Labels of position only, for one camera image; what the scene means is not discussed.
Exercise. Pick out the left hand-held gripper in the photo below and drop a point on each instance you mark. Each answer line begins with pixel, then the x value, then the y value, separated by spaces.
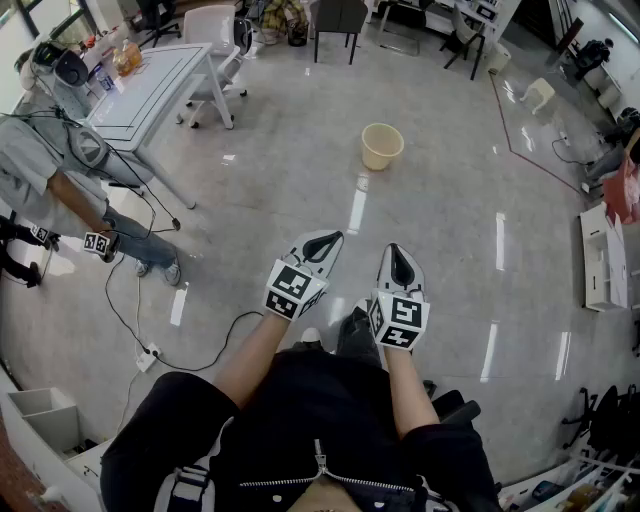
pixel 292 290

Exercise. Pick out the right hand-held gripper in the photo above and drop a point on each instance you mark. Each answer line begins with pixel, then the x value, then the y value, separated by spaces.
pixel 400 320

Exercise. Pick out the beige plastic waste basket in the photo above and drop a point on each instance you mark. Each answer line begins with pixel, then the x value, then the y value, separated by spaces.
pixel 382 150

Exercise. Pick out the person's left forearm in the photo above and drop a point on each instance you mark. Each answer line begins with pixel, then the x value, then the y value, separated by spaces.
pixel 250 360

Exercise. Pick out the person's right forearm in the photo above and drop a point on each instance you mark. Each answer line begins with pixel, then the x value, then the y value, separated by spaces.
pixel 410 390

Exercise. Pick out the person's white right shoe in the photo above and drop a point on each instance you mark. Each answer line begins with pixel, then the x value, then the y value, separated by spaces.
pixel 361 303

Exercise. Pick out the person's white shoe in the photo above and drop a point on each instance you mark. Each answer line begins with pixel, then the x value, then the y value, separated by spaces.
pixel 311 334
pixel 361 303

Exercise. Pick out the person's black trousers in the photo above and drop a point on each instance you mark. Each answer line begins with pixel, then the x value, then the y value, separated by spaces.
pixel 357 335

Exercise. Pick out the person's white left shoe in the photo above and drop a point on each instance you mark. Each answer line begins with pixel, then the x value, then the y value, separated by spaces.
pixel 311 334

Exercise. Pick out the person's black jacket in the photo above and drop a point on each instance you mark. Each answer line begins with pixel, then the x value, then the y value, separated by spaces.
pixel 310 400

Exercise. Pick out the red floor tape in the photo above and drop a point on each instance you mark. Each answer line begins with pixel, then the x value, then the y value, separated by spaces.
pixel 510 148

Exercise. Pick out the white open shelf unit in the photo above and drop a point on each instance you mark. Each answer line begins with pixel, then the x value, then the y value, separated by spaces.
pixel 600 260

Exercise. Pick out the white power strip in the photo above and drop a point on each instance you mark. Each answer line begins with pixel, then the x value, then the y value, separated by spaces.
pixel 565 139
pixel 148 356

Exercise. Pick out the black mesh waste basket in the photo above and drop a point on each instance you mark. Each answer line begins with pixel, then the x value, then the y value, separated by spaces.
pixel 297 34

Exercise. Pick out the white stool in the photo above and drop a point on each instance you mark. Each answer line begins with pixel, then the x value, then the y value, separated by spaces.
pixel 540 90

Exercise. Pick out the dark grey chair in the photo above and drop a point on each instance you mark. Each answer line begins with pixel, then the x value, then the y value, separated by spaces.
pixel 340 15

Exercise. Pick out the white table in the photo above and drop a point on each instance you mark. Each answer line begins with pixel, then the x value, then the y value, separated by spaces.
pixel 150 85

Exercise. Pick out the white office chair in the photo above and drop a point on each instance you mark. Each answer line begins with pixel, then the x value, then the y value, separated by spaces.
pixel 210 30

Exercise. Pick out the black cantilever chair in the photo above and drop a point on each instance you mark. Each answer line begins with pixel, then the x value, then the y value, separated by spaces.
pixel 405 12

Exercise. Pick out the black office chair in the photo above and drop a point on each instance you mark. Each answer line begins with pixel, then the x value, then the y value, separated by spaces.
pixel 157 17
pixel 610 415

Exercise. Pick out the grey chair black legs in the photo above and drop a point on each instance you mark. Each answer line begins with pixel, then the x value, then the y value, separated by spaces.
pixel 462 30

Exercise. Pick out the cluttered white shelf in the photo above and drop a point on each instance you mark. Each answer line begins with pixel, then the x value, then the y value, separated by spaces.
pixel 565 490

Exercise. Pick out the orange drink bottle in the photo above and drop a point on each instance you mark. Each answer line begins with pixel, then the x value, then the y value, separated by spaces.
pixel 120 62
pixel 131 55

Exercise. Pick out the clear water bottle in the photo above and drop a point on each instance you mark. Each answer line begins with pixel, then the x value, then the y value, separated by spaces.
pixel 106 80

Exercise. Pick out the dark staircase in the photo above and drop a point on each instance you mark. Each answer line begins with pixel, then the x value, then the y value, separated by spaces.
pixel 535 20

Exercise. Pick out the white storage cabinet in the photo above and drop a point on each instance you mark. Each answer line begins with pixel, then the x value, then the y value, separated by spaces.
pixel 45 425

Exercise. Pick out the large window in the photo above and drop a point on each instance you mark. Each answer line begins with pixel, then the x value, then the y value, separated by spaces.
pixel 50 12

